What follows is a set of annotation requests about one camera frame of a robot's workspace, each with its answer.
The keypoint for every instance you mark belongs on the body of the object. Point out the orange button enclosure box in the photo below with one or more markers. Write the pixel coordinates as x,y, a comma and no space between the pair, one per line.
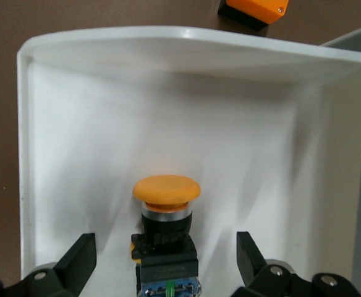
254,9

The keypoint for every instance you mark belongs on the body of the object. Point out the orange mushroom push button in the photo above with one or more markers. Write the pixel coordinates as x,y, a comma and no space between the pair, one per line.
166,188

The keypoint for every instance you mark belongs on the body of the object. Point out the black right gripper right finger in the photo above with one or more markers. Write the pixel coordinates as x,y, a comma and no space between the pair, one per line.
251,266

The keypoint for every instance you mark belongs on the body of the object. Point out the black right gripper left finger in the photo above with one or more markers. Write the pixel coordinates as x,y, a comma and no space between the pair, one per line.
75,263

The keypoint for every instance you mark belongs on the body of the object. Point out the white plastic drawer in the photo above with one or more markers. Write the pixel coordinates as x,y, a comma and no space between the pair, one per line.
168,123

